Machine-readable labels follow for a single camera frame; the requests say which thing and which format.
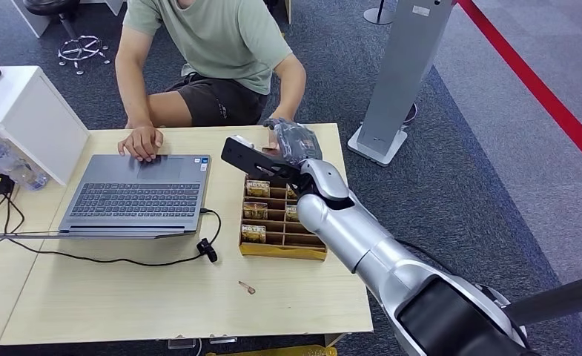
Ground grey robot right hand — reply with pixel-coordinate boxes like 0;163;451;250
262;117;324;167

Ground person's right hand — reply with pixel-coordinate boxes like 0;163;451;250
117;126;165;164

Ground person's left hand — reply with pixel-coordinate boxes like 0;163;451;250
264;116;293;157

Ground brown wooden card holder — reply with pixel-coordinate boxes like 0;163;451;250
237;173;329;262

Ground person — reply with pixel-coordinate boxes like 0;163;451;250
115;0;308;164

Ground grey laptop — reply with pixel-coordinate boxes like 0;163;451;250
57;154;212;241

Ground black stool with chrome base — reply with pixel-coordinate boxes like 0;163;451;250
22;0;112;76

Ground white box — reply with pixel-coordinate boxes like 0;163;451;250
0;65;90;187

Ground grey kiosk stand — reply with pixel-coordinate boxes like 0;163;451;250
346;0;457;168

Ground clear plastic water bottle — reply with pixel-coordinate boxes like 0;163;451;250
0;129;50;192

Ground round grey stanchion base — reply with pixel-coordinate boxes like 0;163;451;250
363;0;396;27

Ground yellow object under table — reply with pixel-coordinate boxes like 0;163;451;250
205;344;339;356

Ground red barrier belt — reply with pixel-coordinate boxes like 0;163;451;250
456;0;582;179

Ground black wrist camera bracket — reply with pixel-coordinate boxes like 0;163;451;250
220;134;305;191

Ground black laptop cable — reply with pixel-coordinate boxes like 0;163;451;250
5;208;222;268

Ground thin black cables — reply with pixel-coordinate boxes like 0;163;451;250
0;171;27;251

